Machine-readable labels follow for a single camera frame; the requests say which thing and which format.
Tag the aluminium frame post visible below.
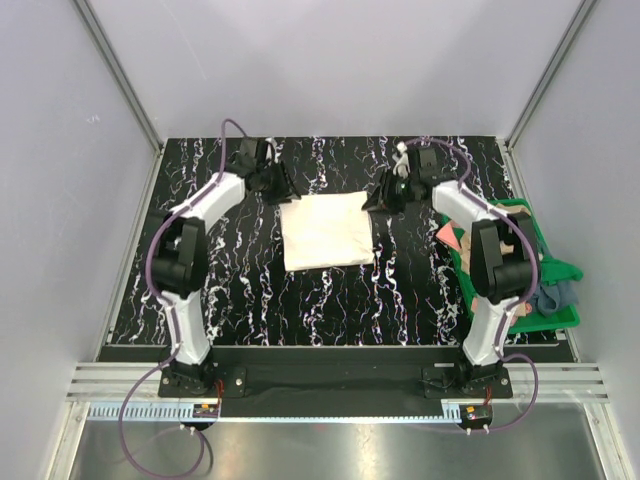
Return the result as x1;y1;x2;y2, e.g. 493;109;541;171
71;0;164;155
505;0;599;151

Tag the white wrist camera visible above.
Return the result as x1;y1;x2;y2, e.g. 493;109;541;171
393;142;410;179
265;138;278;163

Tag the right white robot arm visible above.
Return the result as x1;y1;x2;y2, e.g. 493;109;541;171
362;141;540;397

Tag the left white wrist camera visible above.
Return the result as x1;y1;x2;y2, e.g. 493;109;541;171
265;138;278;163

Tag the cream white t shirt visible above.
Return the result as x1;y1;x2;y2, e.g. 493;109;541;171
280;191;374;272

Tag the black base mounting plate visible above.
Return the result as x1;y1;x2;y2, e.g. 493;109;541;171
97;344;561;419

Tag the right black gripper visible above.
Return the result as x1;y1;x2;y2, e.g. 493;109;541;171
361;169;418;216

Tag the right aluminium frame post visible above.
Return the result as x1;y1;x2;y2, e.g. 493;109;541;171
505;0;599;151

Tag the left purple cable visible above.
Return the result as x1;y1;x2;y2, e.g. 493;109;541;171
117;118;249;479

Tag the green plastic bin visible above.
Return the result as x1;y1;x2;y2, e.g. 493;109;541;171
438;217;583;333

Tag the purple cable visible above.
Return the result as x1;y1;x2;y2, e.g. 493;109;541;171
117;118;249;479
404;138;541;436

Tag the white slotted cable duct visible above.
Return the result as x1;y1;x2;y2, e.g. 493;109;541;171
87;401;492;426

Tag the beige t shirt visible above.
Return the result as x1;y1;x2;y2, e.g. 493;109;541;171
463;210;540;308

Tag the green t shirt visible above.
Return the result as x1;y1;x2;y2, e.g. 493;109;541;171
540;255;584;285

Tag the pink t shirt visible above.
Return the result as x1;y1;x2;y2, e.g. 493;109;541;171
436;222;464;252

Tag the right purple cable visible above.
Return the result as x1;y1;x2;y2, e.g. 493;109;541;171
404;138;541;436

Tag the left aluminium frame post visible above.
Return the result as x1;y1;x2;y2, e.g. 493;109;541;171
71;0;164;155

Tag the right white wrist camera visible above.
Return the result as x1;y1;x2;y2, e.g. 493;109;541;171
393;142;410;179

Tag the blue grey t shirt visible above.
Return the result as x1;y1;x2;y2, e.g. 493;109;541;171
529;281;579;317

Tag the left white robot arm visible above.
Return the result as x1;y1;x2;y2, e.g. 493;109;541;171
145;137;301;396

